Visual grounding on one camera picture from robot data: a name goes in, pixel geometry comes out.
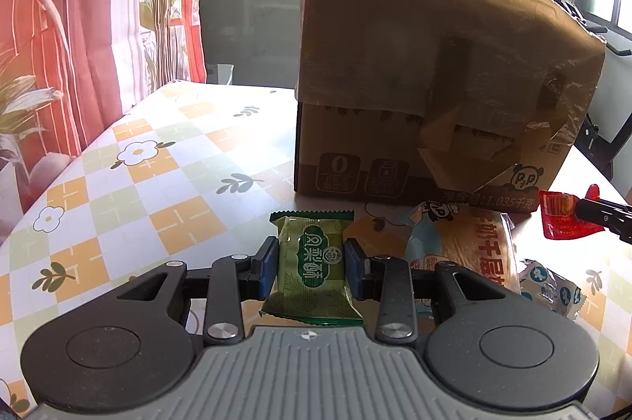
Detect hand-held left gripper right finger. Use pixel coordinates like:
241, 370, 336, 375
344, 237, 531, 346

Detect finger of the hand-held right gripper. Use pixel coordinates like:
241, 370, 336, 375
574, 198, 632, 246

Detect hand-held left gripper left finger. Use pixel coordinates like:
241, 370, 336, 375
91, 235, 280, 347

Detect green snack packet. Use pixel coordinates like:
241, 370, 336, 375
259, 210, 363, 327

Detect red snack packet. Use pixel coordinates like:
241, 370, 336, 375
538, 184, 606, 243

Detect brown cardboard box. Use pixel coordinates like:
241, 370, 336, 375
293, 0, 607, 214

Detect black exercise machine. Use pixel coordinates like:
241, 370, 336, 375
550, 0, 632, 181

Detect white blue snack packet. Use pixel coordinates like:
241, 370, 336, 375
518, 258, 588, 321

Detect layered bread packet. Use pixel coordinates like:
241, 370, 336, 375
405, 199, 522, 298

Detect floral checkered tablecloth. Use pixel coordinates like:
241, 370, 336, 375
0, 79, 632, 420

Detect printed red backdrop cloth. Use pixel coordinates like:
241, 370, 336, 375
0, 0, 208, 246

